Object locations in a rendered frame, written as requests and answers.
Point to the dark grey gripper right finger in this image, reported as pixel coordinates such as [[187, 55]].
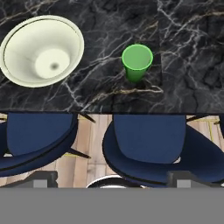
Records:
[[181, 177]]

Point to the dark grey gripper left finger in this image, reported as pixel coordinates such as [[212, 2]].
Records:
[[43, 178]]

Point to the green cup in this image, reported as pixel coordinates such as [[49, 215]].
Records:
[[137, 61]]

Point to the cream white bowl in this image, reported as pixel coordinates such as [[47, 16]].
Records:
[[40, 51]]

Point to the navy blue chair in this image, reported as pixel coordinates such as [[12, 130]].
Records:
[[38, 137], [151, 143]]

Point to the white round rimmed object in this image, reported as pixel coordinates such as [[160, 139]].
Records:
[[110, 180]]

